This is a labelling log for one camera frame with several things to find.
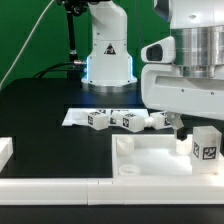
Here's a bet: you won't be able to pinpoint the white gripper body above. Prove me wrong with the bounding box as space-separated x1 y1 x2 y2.
141 36 224 120

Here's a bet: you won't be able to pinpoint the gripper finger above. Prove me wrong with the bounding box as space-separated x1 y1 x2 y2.
167 112 187 140

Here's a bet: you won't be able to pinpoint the white square table top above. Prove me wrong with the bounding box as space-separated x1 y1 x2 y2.
111 133 224 179

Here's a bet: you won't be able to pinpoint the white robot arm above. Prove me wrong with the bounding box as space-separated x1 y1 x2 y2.
82 0 224 130

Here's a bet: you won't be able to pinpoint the white tag sheet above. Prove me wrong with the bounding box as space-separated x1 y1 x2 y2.
62 108 149 126

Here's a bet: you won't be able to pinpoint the white left fence bar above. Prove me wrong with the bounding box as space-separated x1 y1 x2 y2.
0 137 13 172

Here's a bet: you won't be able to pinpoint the white fence bar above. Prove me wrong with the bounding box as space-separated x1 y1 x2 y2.
0 177 224 205
0 137 13 172

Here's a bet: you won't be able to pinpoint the white front fence bar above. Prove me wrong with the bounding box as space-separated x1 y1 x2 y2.
0 177 224 205

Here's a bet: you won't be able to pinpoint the black cables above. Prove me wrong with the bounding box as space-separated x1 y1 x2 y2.
33 61 88 80

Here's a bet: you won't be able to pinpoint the black camera pole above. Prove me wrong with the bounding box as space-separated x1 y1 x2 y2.
56 0 87 80

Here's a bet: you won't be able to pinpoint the white cable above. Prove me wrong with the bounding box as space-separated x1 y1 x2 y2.
0 0 57 92

